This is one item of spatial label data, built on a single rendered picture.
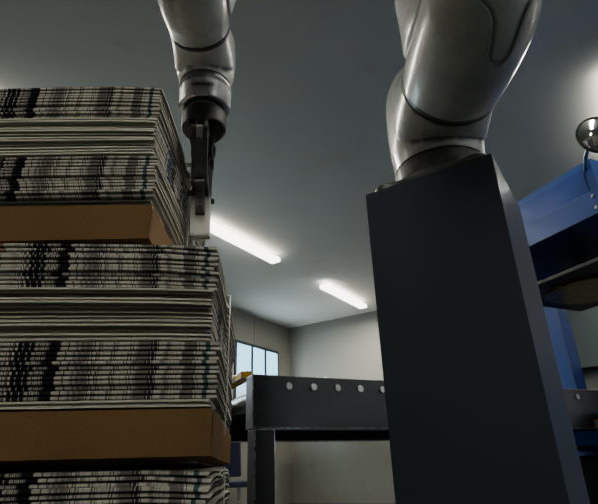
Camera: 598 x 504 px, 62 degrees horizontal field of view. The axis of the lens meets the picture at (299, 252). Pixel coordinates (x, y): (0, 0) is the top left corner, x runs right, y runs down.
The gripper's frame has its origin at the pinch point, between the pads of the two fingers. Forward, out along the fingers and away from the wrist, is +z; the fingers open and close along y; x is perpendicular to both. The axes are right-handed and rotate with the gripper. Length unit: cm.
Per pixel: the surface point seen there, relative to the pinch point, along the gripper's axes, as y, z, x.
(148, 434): 18.8, 33.0, -1.8
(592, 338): -499, -94, 422
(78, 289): 18.2, 18.1, -10.3
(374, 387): -58, 18, 39
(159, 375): 18.5, 27.4, -1.2
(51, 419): 18.8, 31.3, -10.9
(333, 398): -54, 21, 27
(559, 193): -109, -69, 142
